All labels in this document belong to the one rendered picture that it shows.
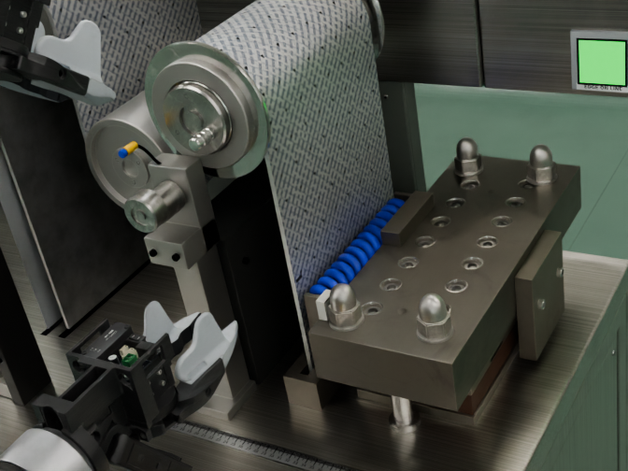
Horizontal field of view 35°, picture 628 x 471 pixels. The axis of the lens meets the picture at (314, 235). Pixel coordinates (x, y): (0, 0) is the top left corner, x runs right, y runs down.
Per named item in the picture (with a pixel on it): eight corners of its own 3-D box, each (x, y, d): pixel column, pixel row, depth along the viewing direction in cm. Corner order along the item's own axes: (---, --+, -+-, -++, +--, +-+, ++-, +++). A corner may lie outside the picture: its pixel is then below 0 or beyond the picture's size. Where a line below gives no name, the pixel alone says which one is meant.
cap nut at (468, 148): (449, 175, 125) (446, 143, 123) (461, 161, 128) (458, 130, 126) (477, 178, 123) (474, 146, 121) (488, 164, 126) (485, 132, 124)
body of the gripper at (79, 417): (177, 329, 83) (81, 422, 75) (199, 406, 87) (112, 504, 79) (107, 312, 87) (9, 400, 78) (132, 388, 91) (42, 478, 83)
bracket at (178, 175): (192, 415, 114) (122, 181, 99) (222, 379, 119) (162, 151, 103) (227, 424, 112) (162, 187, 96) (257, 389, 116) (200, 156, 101)
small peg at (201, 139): (187, 148, 95) (188, 136, 94) (203, 135, 97) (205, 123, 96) (199, 154, 95) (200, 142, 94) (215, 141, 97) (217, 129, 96)
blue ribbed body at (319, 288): (306, 313, 108) (301, 287, 107) (392, 214, 124) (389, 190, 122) (335, 320, 107) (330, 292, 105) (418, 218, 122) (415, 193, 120)
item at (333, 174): (295, 307, 108) (264, 156, 98) (391, 201, 124) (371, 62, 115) (300, 308, 107) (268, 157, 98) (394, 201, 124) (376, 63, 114)
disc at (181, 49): (164, 170, 106) (128, 38, 98) (166, 168, 106) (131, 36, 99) (280, 186, 99) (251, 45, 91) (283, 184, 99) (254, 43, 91)
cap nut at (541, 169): (521, 183, 121) (520, 150, 118) (532, 169, 123) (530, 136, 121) (551, 187, 119) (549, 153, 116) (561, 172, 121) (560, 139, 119)
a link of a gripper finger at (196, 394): (234, 363, 88) (163, 422, 83) (236, 376, 89) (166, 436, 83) (196, 348, 91) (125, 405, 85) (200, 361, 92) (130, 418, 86)
